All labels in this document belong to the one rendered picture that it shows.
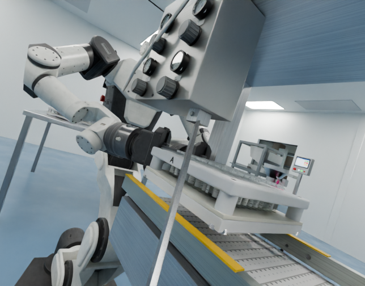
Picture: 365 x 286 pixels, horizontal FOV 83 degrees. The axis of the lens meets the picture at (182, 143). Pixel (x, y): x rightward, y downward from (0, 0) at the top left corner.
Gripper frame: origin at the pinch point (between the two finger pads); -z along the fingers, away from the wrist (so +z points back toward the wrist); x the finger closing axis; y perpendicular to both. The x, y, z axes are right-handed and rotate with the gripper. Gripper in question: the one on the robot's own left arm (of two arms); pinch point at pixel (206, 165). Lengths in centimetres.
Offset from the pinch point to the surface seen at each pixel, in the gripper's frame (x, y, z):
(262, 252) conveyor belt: 11.7, -2.6, -21.6
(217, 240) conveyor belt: 11.6, 6.1, -18.6
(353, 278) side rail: 9.4, -11.5, -32.3
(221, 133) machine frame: -11.3, -7.7, 7.5
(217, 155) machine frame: -4.2, -8.4, 7.1
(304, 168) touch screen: -31, -258, 129
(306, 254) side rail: 9.7, -10.5, -25.2
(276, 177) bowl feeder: -7, -242, 154
